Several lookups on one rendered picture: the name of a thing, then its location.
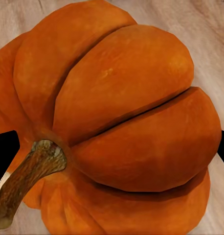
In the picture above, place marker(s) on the pumpkin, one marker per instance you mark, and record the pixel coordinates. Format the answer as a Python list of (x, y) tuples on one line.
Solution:
[(113, 138)]

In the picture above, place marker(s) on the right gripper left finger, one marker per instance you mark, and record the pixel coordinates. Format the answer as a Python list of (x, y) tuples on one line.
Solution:
[(9, 146)]

